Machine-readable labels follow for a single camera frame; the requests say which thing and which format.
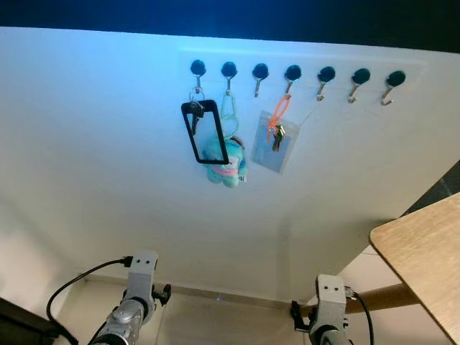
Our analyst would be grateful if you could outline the clear plastic card sleeve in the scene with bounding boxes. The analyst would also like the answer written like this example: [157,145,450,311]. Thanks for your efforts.
[249,109,303,176]

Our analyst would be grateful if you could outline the small metal key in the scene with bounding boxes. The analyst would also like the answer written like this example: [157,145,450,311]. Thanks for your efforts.
[271,124,287,152]

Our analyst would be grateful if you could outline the black knob metal hook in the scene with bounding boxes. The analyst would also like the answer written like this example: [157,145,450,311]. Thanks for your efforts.
[348,68,371,104]
[221,61,238,94]
[284,64,303,96]
[252,63,270,98]
[190,60,207,94]
[380,70,407,107]
[316,66,336,102]

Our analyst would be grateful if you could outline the light wooden table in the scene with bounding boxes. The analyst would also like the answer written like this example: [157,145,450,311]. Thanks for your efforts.
[369,192,460,345]

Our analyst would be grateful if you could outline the black boxy object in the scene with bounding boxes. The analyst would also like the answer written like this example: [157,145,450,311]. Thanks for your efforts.
[0,296,64,345]

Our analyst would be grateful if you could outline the black framed key tag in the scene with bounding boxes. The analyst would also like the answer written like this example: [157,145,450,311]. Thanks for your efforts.
[180,99,230,166]

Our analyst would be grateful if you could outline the green loop clip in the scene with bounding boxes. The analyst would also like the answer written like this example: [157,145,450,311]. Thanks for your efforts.
[219,91,241,139]

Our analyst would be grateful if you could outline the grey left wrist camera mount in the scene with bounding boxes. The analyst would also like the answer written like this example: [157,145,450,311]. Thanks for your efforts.
[124,250,160,306]

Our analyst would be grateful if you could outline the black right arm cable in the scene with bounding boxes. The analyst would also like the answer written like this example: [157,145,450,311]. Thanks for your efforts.
[345,287,375,345]

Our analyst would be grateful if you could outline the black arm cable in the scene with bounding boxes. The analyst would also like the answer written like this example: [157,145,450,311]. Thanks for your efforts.
[46,256,135,343]
[345,287,375,345]

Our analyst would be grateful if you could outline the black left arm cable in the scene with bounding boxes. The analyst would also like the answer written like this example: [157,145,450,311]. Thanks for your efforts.
[46,256,135,343]

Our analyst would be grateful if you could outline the teal plush toy keychain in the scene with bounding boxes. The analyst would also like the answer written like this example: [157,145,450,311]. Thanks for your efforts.
[201,133,249,189]

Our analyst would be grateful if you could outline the dark keys on ring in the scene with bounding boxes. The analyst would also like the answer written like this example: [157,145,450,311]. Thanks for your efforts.
[188,89,206,137]

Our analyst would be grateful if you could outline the white hook rail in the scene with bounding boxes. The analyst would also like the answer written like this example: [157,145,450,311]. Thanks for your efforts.
[180,48,429,110]

